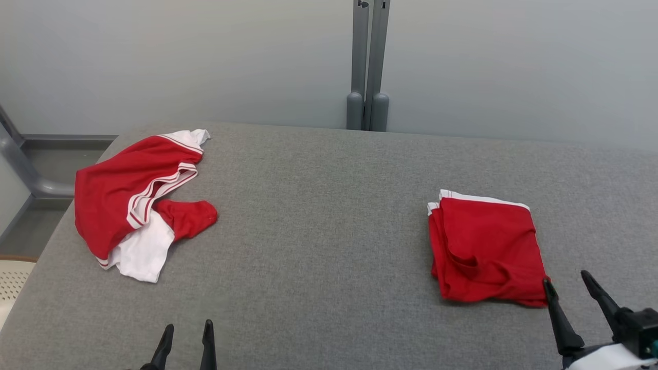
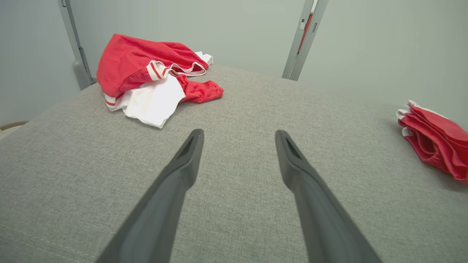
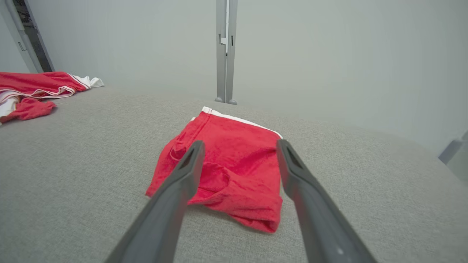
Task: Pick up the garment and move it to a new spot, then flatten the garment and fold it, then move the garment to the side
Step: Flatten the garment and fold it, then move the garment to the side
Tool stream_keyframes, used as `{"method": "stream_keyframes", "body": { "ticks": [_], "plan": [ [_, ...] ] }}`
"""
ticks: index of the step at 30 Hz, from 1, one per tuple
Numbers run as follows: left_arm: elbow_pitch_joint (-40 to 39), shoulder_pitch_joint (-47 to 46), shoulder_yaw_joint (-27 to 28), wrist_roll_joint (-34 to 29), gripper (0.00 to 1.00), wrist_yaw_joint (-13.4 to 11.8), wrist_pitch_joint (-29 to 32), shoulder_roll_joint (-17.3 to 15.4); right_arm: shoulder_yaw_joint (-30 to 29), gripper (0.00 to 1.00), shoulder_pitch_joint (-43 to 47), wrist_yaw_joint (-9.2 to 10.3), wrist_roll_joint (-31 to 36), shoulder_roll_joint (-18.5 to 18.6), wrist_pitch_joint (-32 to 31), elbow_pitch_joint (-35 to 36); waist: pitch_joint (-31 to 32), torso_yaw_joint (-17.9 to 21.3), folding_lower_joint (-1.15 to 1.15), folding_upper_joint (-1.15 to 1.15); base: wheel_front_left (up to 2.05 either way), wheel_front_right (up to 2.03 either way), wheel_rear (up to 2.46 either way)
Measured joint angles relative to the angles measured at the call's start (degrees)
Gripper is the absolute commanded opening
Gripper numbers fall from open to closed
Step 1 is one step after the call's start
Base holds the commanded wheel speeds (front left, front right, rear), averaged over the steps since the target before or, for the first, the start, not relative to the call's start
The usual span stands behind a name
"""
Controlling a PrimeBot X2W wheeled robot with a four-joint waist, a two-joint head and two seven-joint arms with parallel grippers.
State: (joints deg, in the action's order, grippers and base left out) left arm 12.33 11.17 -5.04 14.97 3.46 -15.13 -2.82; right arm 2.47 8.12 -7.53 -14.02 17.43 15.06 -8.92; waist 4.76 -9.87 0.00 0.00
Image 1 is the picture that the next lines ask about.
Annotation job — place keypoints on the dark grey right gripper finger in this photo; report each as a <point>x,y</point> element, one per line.
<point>563,324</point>
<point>602,298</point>

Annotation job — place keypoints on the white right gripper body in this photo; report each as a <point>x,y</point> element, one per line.
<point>606,359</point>

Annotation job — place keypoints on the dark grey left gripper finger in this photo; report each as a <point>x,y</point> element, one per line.
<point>208,349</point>
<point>163,349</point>

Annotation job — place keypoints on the red shorts with white trim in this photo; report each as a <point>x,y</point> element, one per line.
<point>488,241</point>

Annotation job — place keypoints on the red and white basketball jersey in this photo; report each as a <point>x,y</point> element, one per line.
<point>113,190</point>

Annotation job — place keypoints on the white perforated laundry basket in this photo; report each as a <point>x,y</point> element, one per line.
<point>10,288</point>

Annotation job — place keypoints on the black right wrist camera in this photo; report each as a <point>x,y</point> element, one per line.
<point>637,329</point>

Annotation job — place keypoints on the grey metal frame rail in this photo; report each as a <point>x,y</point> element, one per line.
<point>20,164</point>

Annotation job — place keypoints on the grey metal partition post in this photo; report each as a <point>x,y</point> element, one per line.
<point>379,61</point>
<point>358,61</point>

